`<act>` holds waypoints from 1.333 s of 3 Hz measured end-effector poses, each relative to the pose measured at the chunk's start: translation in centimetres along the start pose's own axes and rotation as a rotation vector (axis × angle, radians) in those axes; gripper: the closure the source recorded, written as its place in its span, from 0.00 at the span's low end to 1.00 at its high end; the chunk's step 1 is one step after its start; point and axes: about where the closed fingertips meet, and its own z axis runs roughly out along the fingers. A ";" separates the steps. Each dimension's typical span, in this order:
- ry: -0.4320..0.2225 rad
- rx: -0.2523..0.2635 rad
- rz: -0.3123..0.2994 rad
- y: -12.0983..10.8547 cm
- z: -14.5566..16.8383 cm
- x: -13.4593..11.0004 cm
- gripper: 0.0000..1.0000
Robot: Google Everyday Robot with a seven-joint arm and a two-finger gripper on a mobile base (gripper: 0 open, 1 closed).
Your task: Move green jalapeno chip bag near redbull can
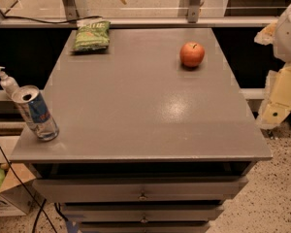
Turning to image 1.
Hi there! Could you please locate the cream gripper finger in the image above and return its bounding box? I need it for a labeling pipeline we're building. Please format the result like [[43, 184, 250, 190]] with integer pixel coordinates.
[[256, 63, 291, 129], [254, 21, 277, 46]]

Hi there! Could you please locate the green jalapeno chip bag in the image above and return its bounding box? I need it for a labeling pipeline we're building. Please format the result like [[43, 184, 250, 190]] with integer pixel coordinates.
[[73, 20, 110, 52]]

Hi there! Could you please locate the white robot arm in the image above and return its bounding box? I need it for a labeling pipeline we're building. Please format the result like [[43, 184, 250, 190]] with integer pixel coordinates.
[[254, 4, 291, 129]]

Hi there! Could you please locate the redbull can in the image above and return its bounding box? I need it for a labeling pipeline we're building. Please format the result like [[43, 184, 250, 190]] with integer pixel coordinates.
[[12, 85, 59, 141]]

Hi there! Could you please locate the red apple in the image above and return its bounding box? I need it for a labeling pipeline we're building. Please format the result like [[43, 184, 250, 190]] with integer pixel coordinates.
[[179, 42, 205, 68]]

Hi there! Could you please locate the top grey drawer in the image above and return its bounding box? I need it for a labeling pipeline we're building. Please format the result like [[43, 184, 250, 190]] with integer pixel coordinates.
[[33, 177, 248, 203]]

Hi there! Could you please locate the grey drawer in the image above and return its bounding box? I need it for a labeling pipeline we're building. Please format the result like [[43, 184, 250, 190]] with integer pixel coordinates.
[[62, 203, 223, 222], [80, 222, 210, 233], [33, 177, 248, 203]]

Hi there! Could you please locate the grey drawer cabinet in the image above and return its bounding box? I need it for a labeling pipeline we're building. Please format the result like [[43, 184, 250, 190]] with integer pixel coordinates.
[[9, 27, 274, 233]]

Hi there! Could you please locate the middle grey drawer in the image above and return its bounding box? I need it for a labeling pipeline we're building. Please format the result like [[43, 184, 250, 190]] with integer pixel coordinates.
[[62, 203, 223, 222]]

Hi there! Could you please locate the bottom grey drawer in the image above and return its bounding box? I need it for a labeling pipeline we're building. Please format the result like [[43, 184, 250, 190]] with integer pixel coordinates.
[[80, 222, 210, 233]]

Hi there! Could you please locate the clear pump dispenser bottle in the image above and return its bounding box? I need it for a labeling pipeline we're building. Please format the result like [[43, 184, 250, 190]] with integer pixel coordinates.
[[0, 66, 19, 97]]

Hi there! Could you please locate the cardboard box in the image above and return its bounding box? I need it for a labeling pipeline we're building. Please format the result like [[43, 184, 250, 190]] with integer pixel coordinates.
[[0, 163, 36, 217]]

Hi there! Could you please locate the left metal bracket post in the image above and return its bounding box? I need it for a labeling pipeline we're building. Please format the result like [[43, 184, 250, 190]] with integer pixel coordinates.
[[62, 0, 89, 20]]

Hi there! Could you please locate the black cable on ledge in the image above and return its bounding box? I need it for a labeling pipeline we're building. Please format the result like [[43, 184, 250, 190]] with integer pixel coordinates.
[[3, 15, 103, 25]]

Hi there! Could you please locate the black cable on floor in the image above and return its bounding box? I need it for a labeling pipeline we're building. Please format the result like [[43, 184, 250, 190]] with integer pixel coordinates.
[[0, 130, 58, 233]]

